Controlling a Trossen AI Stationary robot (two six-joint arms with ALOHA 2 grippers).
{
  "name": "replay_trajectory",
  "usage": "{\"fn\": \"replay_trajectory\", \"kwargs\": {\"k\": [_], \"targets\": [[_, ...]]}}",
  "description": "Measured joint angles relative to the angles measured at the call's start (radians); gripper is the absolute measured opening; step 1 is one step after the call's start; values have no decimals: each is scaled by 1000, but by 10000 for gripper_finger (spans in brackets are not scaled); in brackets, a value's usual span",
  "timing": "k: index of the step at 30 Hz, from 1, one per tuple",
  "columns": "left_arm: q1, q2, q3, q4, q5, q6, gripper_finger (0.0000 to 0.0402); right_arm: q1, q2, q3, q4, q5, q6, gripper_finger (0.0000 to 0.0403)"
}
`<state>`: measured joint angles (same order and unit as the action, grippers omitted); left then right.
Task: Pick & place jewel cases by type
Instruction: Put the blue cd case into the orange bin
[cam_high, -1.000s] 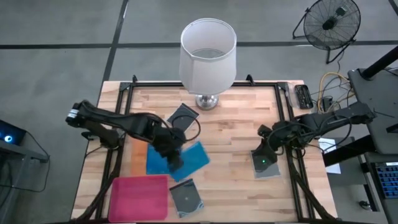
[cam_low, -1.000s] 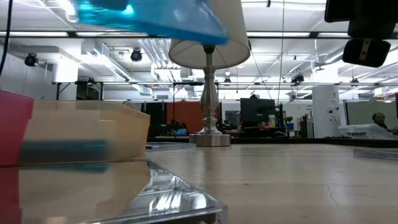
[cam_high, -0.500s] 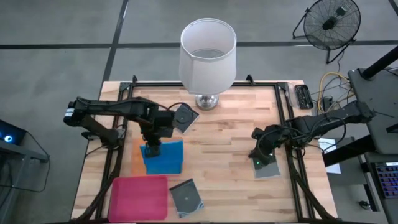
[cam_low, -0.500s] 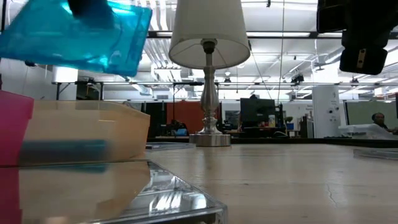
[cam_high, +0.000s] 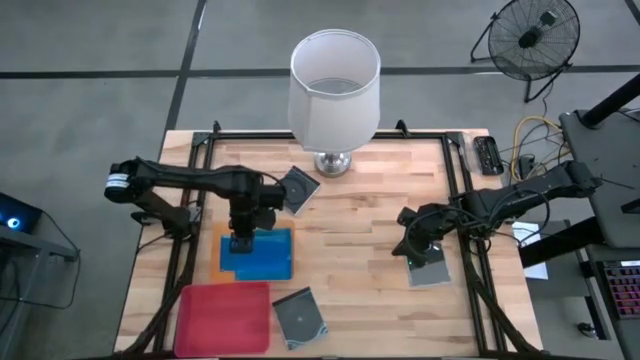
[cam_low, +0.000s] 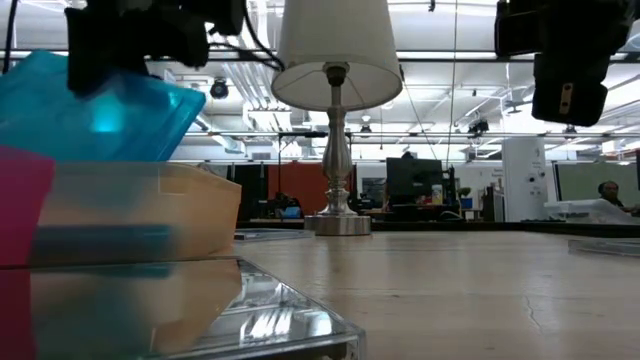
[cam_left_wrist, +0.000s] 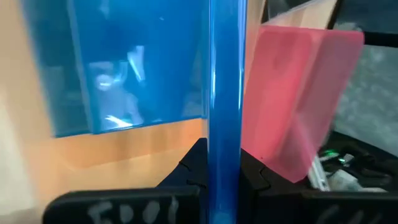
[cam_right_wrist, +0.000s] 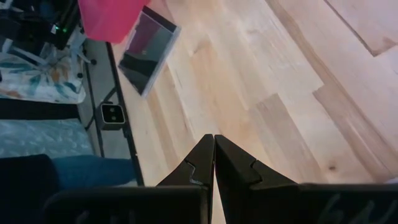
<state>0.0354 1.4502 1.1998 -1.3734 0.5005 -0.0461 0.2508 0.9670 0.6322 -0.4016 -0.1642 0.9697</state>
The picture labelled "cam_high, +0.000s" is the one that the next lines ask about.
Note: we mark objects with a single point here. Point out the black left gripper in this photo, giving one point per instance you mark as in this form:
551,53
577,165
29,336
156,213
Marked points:
245,217

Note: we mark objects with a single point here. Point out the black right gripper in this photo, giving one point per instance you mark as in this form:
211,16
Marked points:
430,220

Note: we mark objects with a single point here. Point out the clear CD jewel case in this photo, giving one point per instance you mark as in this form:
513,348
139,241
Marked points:
300,192
430,272
300,317

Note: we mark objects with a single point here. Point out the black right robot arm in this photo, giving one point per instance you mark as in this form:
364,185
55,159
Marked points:
525,192

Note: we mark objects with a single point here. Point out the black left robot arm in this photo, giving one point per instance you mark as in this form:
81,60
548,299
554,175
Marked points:
200,176

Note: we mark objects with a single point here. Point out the orange plastic tray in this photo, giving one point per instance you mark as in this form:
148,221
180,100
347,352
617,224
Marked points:
214,260

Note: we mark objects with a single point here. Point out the pink-red plastic tray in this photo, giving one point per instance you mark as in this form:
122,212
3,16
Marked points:
222,320

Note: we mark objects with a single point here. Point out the white paper sheet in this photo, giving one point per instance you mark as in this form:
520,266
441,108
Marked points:
535,267

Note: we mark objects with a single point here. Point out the black power adapter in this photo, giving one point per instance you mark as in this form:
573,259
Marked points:
526,163

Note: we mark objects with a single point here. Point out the silver lamp with white shade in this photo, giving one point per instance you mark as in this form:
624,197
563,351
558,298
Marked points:
332,115

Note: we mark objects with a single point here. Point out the black equipment stand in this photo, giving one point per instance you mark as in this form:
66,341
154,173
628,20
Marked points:
62,254

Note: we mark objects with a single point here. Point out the dark grey desk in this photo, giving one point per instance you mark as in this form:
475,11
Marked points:
615,200

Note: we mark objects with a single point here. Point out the backlit keyboard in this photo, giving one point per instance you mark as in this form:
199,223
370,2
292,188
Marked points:
625,292

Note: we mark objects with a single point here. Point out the black computer with blue light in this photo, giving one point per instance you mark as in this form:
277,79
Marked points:
20,215

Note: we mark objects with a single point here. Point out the black floor fan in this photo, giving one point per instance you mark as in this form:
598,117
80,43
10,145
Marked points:
530,37

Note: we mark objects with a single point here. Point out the black stand pole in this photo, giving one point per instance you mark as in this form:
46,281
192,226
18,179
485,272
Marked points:
610,102

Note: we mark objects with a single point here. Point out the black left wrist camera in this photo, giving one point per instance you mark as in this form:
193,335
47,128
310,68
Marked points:
272,197

